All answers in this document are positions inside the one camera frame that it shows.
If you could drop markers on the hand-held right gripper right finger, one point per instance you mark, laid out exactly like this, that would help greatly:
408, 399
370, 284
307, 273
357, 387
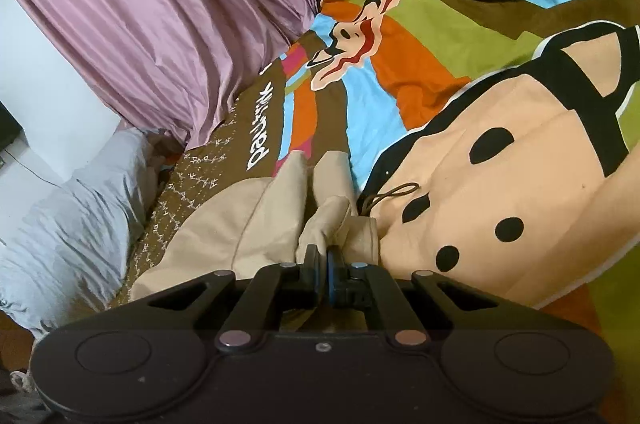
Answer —
333, 278

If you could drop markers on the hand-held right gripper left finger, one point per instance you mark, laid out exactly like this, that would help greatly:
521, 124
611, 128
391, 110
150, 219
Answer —
311, 275

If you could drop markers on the beige large garment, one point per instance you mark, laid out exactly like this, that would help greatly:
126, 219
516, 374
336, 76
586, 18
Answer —
240, 224

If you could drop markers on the colourful printed blanket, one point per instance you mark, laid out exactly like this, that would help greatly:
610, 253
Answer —
450, 69

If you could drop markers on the grey pillow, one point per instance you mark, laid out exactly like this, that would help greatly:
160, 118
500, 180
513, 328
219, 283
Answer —
75, 229

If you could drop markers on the pink curtain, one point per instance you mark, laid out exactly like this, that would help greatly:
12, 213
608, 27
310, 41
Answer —
165, 9

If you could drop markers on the black wall device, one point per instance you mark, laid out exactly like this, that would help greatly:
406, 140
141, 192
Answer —
8, 130

